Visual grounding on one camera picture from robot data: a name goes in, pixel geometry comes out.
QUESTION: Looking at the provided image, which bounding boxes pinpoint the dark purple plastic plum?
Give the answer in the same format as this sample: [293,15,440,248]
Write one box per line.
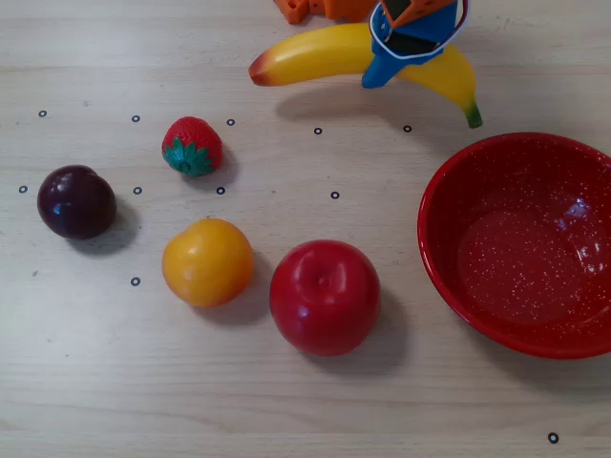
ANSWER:
[36,164,117,240]

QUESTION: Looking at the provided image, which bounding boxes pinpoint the red plastic strawberry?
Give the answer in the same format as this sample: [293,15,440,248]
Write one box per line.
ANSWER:
[160,115,223,178]

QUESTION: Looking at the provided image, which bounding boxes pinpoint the white red servo cable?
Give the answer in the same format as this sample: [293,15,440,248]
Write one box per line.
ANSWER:
[369,0,473,61]

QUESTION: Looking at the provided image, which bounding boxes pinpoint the red speckled bowl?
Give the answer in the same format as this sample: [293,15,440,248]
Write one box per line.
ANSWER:
[417,132,611,360]

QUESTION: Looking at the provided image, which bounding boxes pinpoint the blue gripper black motor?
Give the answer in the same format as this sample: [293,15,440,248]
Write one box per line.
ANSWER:
[361,5,460,90]

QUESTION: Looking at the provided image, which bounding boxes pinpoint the red plastic apple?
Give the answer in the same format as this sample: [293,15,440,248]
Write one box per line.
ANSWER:
[268,239,382,358]

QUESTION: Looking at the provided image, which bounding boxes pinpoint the yellow plastic banana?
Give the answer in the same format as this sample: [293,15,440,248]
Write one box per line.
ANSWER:
[247,22,484,130]

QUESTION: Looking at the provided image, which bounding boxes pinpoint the orange yellow plastic peach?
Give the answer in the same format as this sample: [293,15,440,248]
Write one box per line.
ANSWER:
[161,218,255,307]

